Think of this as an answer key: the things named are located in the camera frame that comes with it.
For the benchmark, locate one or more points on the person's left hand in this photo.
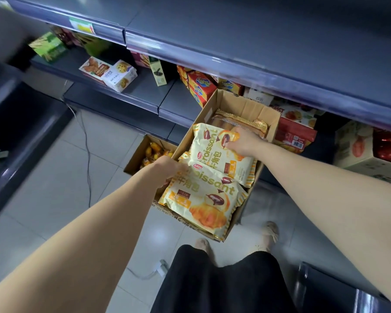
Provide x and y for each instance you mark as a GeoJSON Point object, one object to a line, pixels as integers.
{"type": "Point", "coordinates": [165, 169]}

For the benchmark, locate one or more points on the person's right hand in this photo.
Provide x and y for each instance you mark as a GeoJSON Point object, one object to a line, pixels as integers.
{"type": "Point", "coordinates": [247, 142]}

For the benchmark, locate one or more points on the person's right fingers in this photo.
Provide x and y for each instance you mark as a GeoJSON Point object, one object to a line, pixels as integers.
{"type": "Point", "coordinates": [233, 142]}

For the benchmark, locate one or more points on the person's left fingers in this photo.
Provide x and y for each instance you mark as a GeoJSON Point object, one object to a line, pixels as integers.
{"type": "Point", "coordinates": [180, 166]}

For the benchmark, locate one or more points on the cream croissant packet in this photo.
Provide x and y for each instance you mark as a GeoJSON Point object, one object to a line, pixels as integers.
{"type": "Point", "coordinates": [203, 205]}
{"type": "Point", "coordinates": [215, 162]}

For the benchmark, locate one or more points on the person's right forearm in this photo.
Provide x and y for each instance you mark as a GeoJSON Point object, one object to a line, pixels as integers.
{"type": "Point", "coordinates": [329, 198]}

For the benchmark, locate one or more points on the person's left forearm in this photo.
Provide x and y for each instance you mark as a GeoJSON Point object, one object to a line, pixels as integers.
{"type": "Point", "coordinates": [84, 244]}

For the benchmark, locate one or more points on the brown gold snack packet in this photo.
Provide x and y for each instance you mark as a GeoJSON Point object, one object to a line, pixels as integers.
{"type": "Point", "coordinates": [238, 121]}

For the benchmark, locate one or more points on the pile of orange snack packets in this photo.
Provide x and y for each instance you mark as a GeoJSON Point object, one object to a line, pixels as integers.
{"type": "Point", "coordinates": [154, 153]}

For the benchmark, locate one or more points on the large open cardboard box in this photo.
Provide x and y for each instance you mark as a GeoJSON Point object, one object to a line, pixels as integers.
{"type": "Point", "coordinates": [234, 104]}

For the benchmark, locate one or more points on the small open cardboard box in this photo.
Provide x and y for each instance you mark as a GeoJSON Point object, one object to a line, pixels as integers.
{"type": "Point", "coordinates": [135, 159]}

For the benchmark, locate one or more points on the plain white box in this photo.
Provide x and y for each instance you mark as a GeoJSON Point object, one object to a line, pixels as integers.
{"type": "Point", "coordinates": [257, 96]}

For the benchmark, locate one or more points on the yellow blue biscuit box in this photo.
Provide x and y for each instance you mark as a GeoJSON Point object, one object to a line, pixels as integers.
{"type": "Point", "coordinates": [231, 87]}

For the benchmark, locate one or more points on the red cake box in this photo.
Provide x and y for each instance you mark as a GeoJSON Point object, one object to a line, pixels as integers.
{"type": "Point", "coordinates": [295, 135]}

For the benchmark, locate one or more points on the stack of orange red boxes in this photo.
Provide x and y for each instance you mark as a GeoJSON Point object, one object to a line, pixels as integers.
{"type": "Point", "coordinates": [198, 86]}

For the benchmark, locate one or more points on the white fruit print box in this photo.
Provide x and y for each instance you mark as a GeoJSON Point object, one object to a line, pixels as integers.
{"type": "Point", "coordinates": [296, 112]}

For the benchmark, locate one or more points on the person's left beige shoe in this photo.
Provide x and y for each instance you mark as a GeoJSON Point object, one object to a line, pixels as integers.
{"type": "Point", "coordinates": [202, 247]}

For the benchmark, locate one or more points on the person's beige shoe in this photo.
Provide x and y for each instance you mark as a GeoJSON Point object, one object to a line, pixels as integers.
{"type": "Point", "coordinates": [202, 247]}
{"type": "Point", "coordinates": [269, 234]}

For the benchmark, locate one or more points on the grey lower shelf board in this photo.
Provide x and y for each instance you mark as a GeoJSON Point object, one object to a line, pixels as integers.
{"type": "Point", "coordinates": [117, 110]}

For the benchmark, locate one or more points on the grey shelf board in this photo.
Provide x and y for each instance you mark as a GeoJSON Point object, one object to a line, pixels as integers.
{"type": "Point", "coordinates": [117, 110]}
{"type": "Point", "coordinates": [247, 39]}
{"type": "Point", "coordinates": [143, 84]}

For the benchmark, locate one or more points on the grey middle shelf board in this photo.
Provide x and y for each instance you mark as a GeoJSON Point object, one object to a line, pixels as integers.
{"type": "Point", "coordinates": [143, 84]}

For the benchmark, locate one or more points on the tall cream green box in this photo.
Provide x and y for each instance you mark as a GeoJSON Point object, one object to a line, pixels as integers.
{"type": "Point", "coordinates": [158, 72]}

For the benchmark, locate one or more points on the person's right beige shoe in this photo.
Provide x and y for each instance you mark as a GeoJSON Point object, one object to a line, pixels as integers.
{"type": "Point", "coordinates": [269, 234]}

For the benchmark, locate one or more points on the grey top shelf board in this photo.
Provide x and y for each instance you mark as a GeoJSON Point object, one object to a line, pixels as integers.
{"type": "Point", "coordinates": [247, 39]}

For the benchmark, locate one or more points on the white chocolate chip cookie box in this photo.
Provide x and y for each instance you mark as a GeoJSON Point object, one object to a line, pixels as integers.
{"type": "Point", "coordinates": [120, 76]}

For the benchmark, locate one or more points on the dark red snack box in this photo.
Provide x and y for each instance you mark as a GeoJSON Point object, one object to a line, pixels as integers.
{"type": "Point", "coordinates": [140, 60]}

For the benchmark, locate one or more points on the large cream fruit carton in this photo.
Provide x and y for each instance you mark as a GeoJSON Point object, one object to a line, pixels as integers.
{"type": "Point", "coordinates": [355, 149]}

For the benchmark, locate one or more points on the black skirt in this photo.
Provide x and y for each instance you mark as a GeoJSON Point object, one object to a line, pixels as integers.
{"type": "Point", "coordinates": [221, 283]}

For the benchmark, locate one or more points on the brown cookie box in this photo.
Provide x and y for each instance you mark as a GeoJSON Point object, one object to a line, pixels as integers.
{"type": "Point", "coordinates": [94, 69]}

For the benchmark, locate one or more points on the dark green snack box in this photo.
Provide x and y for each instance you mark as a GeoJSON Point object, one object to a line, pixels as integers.
{"type": "Point", "coordinates": [96, 45]}

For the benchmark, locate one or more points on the shiny red packets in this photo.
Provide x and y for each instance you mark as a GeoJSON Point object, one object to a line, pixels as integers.
{"type": "Point", "coordinates": [389, 145]}

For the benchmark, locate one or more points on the dark side shelf unit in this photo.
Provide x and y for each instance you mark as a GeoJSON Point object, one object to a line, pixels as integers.
{"type": "Point", "coordinates": [16, 133]}

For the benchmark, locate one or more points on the green yellow price label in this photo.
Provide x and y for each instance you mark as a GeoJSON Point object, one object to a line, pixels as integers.
{"type": "Point", "coordinates": [82, 26]}

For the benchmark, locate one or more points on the maroon snack box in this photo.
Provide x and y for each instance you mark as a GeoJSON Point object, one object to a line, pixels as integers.
{"type": "Point", "coordinates": [62, 36]}

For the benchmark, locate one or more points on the light green snack box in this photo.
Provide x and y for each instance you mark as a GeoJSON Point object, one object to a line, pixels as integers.
{"type": "Point", "coordinates": [49, 46]}

